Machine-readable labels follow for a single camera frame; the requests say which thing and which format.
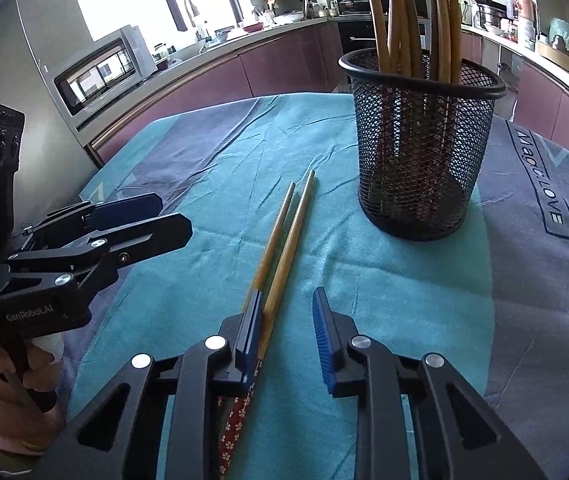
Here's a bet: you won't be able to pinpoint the teal and grey tablecloth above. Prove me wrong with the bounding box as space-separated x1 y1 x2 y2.
59 90 569 480

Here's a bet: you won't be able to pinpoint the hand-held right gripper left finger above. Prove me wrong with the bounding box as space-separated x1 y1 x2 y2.
29 287 266 480

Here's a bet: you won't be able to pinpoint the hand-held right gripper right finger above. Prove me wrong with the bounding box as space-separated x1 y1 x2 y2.
313 287 548 480

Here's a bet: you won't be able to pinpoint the bamboo chopstick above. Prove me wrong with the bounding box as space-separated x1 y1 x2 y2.
217 170 316 479
217 181 297 433

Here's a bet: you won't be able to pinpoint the black mesh utensil holder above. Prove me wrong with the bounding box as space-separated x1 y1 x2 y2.
339 47 508 242

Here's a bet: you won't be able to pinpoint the pink kitchen cabinets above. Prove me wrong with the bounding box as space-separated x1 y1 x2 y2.
84 7 569 173

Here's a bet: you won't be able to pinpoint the teal food cover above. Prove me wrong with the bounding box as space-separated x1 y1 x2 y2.
549 17 569 57

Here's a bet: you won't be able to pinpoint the bunch of bamboo chopsticks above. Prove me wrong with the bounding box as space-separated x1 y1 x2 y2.
363 0 465 221

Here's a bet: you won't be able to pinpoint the silver microwave oven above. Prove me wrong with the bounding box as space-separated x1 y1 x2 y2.
53 25 158 117

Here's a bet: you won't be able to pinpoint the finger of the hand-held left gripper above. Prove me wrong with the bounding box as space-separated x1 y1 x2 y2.
23 192 163 247
6 212 194 287

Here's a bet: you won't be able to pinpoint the pink thermos jug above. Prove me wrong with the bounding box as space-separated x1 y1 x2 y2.
511 0 538 49

